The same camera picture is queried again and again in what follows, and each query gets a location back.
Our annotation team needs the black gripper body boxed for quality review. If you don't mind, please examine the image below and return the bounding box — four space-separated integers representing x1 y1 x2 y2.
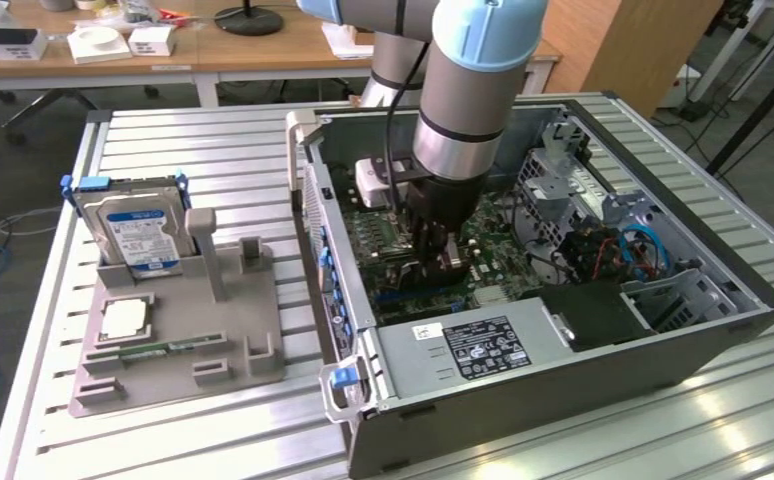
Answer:
403 174 488 236

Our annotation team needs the CPU socket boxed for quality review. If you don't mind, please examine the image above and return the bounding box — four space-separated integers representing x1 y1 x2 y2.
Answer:
386 207 419 249

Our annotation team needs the green motherboard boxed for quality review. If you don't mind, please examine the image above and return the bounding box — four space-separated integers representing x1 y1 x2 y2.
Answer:
343 177 542 326

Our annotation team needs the blue expansion slot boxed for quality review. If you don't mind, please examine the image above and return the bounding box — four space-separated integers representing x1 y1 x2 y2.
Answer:
371 288 428 307

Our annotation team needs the silver perforated disk bay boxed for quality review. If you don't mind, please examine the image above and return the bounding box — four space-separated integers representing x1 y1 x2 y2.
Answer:
516 108 635 241

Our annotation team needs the grey power supply unit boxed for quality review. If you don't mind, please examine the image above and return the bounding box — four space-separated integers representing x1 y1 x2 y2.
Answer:
370 299 568 401

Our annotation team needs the white paper stack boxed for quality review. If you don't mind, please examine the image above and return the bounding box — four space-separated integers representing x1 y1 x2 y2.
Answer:
323 23 376 60

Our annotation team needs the open dark PC case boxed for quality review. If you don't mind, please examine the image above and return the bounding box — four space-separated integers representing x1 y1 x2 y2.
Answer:
284 89 774 479

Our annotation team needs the silver slotted disk bay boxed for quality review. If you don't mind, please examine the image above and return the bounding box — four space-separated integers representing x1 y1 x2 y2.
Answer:
619 268 742 335

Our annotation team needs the grey parts rack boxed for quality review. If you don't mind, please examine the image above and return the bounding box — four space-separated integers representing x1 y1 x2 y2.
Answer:
69 207 288 421

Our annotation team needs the wooden cabinet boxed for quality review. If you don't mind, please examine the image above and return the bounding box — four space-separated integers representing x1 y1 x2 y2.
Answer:
539 0 726 121

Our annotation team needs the black power adapter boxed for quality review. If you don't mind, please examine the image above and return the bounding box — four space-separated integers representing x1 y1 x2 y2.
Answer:
676 99 712 124

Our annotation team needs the hard disk in blue carrier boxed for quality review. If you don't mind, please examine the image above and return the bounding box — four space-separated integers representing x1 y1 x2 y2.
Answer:
57 172 195 280

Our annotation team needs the green RAM stick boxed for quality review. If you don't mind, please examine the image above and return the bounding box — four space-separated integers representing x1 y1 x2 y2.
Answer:
117 335 220 360

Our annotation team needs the black lamp base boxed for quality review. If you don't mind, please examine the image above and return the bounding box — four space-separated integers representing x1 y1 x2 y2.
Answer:
212 0 285 37

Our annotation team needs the silver CPU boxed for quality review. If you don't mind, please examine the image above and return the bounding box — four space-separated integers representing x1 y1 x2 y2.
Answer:
97 299 149 344

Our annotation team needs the black stand pole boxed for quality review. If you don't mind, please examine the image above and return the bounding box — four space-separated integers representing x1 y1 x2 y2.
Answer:
706 47 774 176

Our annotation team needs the small white box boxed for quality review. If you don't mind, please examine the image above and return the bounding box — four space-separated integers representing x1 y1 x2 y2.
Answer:
127 25 176 57

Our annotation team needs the white round holder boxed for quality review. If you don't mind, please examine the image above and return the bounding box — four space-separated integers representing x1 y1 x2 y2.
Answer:
65 24 132 65

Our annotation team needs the office chair base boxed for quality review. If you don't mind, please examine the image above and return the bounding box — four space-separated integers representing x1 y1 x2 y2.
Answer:
0 89 105 146

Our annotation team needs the wooden desk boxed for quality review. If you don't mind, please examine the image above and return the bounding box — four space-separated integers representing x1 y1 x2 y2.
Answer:
0 0 562 94

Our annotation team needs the white box with dark top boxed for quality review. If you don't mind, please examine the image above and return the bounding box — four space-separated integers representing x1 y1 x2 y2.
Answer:
0 27 48 61

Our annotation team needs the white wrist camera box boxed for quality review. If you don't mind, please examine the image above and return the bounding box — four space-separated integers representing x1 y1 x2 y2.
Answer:
354 158 415 207

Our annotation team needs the red wire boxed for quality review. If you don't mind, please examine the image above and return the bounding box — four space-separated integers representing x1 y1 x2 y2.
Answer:
592 238 622 276

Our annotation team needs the black camera cable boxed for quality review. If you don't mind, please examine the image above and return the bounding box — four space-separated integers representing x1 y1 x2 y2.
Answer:
386 0 428 221

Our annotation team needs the blue wire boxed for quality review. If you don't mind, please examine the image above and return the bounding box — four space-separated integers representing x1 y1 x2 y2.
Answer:
616 222 672 281

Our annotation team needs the white floor cable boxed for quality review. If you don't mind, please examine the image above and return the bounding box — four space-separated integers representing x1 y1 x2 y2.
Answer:
0 207 61 236

